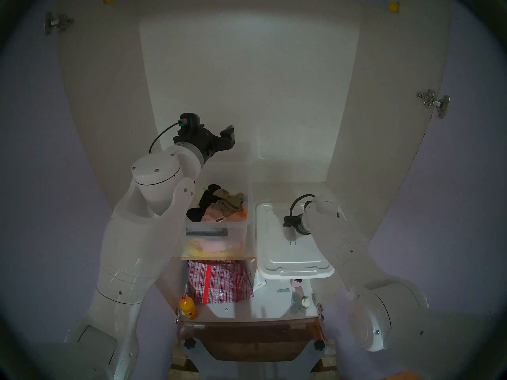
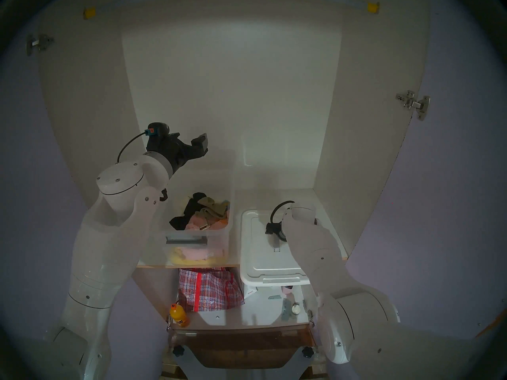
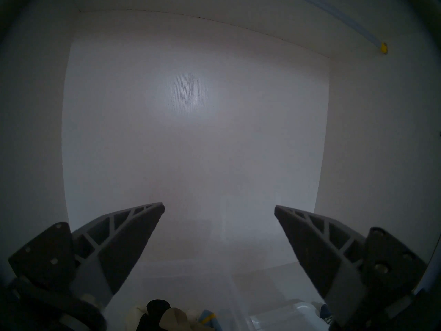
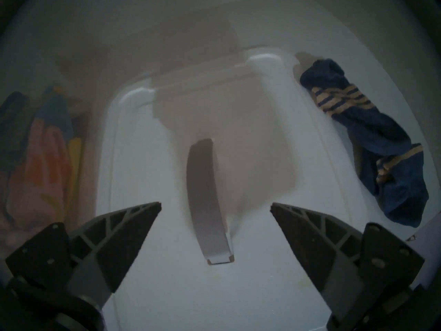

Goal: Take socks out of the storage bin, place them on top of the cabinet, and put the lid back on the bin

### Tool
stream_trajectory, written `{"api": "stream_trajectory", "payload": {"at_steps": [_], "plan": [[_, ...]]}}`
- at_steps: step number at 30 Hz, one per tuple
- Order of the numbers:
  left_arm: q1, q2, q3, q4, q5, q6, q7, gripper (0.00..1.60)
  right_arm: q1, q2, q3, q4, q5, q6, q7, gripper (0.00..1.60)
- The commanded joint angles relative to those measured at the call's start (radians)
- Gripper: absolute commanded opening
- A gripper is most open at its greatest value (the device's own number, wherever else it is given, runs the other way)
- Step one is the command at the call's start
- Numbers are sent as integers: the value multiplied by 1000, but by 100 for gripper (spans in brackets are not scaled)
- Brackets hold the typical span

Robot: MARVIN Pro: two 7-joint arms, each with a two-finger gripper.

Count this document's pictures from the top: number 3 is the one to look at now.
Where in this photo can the black sock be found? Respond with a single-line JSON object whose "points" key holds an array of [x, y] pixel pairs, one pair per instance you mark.
{"points": [[155, 313]]}

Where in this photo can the yellow rod bracket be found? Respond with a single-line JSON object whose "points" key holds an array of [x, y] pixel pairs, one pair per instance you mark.
{"points": [[383, 48]]}

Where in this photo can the light blue yellow sock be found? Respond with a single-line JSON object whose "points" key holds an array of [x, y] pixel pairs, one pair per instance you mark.
{"points": [[207, 318]]}

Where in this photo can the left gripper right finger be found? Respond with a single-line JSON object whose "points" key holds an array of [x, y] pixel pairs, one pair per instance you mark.
{"points": [[330, 258]]}

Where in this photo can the olive green sock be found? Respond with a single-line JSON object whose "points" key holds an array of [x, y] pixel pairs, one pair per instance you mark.
{"points": [[174, 320]]}

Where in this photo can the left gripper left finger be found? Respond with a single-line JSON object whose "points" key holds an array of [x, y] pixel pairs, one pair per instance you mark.
{"points": [[103, 251]]}

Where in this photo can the clear plastic storage bin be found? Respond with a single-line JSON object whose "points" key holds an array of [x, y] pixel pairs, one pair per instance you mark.
{"points": [[234, 299]]}

